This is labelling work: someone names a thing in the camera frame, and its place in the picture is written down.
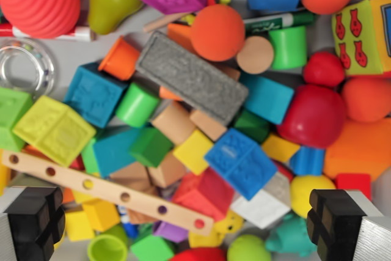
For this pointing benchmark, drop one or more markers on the small red wooden block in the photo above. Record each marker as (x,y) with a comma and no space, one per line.
(352,184)

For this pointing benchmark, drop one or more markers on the thin wooden stick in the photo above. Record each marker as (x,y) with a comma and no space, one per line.
(162,22)

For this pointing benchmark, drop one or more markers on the teal embossed soft cube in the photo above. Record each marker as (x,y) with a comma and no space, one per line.
(91,94)

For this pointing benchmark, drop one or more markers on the purple wooden block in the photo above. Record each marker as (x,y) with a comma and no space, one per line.
(169,232)

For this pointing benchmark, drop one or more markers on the small red toy fruit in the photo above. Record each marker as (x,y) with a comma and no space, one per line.
(323,70)

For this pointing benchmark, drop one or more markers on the yellow wooden block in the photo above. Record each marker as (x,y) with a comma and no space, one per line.
(279,148)

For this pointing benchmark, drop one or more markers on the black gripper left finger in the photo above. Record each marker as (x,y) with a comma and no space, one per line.
(29,224)

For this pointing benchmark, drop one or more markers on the teal rubber animal toy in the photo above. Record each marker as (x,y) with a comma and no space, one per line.
(290,236)

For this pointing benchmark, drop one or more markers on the light green plastic cup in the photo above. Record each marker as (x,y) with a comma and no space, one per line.
(107,248)

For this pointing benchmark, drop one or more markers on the white grey block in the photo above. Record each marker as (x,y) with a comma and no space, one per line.
(262,206)

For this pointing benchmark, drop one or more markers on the orange plastic cup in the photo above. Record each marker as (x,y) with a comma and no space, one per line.
(120,59)

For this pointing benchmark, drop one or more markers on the yellow wooden cube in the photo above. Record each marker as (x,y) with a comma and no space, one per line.
(194,152)
(78,227)
(100,215)

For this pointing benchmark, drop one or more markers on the green whiteboard marker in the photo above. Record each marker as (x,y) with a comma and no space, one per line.
(275,24)

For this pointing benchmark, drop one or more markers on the blue wooden cylinder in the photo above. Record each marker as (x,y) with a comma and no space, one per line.
(307,161)

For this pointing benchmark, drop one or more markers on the blue embossed soft cube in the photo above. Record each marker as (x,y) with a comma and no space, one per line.
(241,163)

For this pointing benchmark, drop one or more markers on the green embossed soft cube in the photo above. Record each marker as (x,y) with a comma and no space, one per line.
(12,111)

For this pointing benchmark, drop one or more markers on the grey felt eraser block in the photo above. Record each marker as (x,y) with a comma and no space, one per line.
(192,77)

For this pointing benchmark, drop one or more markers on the orange foam block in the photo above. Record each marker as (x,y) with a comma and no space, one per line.
(357,149)

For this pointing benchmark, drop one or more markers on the orange wooden block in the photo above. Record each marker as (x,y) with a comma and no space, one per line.
(180,35)

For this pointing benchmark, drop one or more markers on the fabric cube with book print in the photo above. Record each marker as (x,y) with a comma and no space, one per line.
(359,38)

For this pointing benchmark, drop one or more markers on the red embossed soft cube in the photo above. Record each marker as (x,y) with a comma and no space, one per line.
(203,193)

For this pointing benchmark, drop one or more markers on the natural wooden cylinder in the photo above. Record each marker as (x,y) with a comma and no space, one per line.
(255,56)

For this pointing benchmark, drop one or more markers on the blue whiteboard marker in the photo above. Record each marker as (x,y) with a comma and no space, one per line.
(128,224)

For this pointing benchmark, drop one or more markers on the red toy ball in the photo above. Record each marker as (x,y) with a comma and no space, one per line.
(198,255)

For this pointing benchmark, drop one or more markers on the teal foam block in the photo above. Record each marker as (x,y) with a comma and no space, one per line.
(268,99)
(113,154)

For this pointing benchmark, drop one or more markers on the natural wooden block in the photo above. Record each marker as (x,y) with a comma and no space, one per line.
(131,177)
(172,122)
(168,170)
(207,125)

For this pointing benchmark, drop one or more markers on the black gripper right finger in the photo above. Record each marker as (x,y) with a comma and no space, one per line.
(339,227)

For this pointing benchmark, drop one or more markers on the light green toy ball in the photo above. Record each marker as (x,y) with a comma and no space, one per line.
(249,248)

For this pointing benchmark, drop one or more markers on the yellow rubber duck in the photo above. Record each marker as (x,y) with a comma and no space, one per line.
(227,227)

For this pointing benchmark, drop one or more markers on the red whiteboard marker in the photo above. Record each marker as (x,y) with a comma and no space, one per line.
(81,33)

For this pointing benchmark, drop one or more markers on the large red toy apple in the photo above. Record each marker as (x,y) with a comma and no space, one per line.
(311,115)

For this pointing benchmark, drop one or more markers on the yellow-green embossed soft cube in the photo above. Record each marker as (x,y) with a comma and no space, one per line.
(53,129)

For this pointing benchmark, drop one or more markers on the green wooden cube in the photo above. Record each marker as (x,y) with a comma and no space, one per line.
(151,148)

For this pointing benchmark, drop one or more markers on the dark green wooden block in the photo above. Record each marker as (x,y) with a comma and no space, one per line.
(252,126)

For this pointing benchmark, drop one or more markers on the yellow toy lemon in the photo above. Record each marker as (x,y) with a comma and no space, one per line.
(305,193)

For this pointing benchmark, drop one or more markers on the wooden bar with holes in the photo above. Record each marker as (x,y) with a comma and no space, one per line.
(104,190)

